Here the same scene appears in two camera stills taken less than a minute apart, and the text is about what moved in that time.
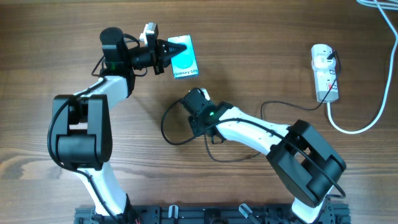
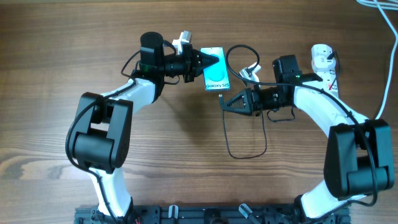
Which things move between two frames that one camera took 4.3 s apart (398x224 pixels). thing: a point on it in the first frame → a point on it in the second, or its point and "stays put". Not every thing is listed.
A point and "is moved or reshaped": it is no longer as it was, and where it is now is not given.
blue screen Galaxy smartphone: (185, 65) is moved or reshaped
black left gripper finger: (166, 50) → (201, 60)
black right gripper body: (196, 124) → (267, 99)
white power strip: (324, 66) stays put
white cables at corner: (381, 4) stays put
